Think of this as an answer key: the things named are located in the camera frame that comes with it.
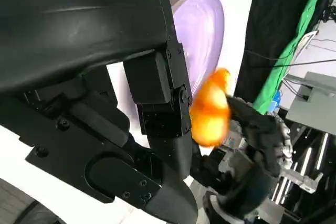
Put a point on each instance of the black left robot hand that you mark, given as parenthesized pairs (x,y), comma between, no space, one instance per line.
(78,37)

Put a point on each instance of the green cloth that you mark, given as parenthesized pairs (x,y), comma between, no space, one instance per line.
(288,51)

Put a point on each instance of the lilac plate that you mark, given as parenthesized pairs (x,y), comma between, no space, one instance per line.
(199,37)

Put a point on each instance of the gray metal machine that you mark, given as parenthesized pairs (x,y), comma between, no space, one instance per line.
(312,98)

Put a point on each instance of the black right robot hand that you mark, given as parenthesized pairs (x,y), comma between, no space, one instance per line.
(257,129)

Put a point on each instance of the silver metal frame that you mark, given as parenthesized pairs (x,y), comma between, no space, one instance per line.
(302,176)

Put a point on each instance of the orange and white bread roll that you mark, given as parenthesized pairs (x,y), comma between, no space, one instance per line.
(210,113)

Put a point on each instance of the black backdrop cloth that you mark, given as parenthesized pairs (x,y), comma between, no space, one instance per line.
(273,32)

